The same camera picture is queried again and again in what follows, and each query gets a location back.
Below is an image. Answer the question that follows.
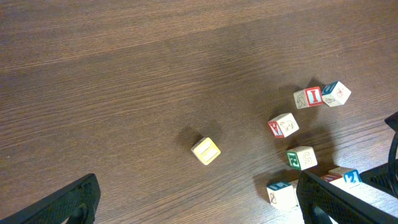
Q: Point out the plain wooden picture block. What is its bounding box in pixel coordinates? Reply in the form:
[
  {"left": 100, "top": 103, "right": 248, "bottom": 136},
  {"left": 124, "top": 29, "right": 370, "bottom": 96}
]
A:
[{"left": 268, "top": 113, "right": 299, "bottom": 138}]

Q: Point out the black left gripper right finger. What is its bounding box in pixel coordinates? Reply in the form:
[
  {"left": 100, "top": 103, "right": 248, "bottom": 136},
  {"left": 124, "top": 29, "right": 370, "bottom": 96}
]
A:
[{"left": 297, "top": 170, "right": 397, "bottom": 224}]

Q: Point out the green letter N block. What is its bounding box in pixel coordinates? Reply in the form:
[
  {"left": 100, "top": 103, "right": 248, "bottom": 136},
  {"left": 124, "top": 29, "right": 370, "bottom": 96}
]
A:
[{"left": 267, "top": 182, "right": 298, "bottom": 210}]

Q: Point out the blue number 2 block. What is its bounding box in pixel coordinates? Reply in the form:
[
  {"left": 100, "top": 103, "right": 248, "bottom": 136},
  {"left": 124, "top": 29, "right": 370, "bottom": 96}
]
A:
[{"left": 328, "top": 167, "right": 362, "bottom": 188}]

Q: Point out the red letter Q block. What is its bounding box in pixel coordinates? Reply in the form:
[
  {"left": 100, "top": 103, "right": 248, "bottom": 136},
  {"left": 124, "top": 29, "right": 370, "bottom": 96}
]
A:
[{"left": 322, "top": 82, "right": 351, "bottom": 107}]

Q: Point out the wooden number 5 block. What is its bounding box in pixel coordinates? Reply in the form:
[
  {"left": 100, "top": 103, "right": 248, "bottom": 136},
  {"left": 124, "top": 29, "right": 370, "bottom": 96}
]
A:
[{"left": 286, "top": 146, "right": 318, "bottom": 170}]

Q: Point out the red letter A block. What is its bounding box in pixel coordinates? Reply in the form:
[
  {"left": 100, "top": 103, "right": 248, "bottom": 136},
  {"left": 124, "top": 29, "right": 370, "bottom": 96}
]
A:
[{"left": 321, "top": 174, "right": 345, "bottom": 189}]

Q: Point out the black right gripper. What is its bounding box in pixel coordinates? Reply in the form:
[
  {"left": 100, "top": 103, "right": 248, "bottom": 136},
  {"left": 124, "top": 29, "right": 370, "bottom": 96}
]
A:
[{"left": 360, "top": 113, "right": 397, "bottom": 198}]

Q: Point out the yellow letter block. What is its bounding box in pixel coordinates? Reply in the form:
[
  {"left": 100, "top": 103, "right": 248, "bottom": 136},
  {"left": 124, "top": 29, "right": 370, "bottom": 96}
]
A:
[{"left": 191, "top": 137, "right": 221, "bottom": 166}]

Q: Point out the red letter I block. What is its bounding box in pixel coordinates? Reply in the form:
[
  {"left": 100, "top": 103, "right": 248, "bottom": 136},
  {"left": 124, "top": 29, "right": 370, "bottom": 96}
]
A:
[{"left": 294, "top": 86, "right": 323, "bottom": 109}]

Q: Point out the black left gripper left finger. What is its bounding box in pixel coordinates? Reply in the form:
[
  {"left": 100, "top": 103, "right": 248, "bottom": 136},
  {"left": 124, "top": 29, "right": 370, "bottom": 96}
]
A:
[{"left": 1, "top": 174, "right": 101, "bottom": 224}]

